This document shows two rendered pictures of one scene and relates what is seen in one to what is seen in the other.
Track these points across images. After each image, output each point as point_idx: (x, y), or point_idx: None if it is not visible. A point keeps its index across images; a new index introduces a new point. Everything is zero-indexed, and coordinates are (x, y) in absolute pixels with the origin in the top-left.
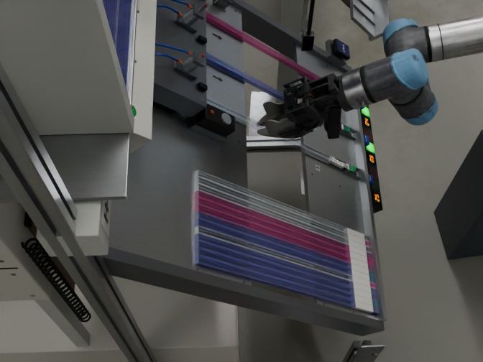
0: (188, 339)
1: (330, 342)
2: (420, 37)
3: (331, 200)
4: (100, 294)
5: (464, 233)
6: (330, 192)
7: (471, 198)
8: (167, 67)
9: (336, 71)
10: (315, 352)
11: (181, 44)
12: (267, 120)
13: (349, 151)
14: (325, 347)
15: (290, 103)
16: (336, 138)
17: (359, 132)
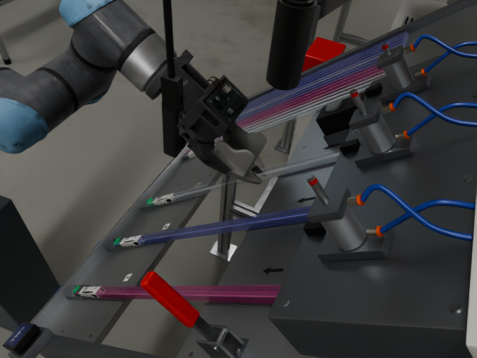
0: None
1: (200, 283)
2: (7, 75)
3: (201, 167)
4: None
5: (46, 266)
6: (198, 172)
7: (20, 258)
8: (446, 70)
9: (54, 329)
10: (214, 283)
11: (404, 116)
12: (262, 134)
13: (135, 225)
14: (206, 282)
15: (237, 98)
16: (141, 230)
17: (105, 241)
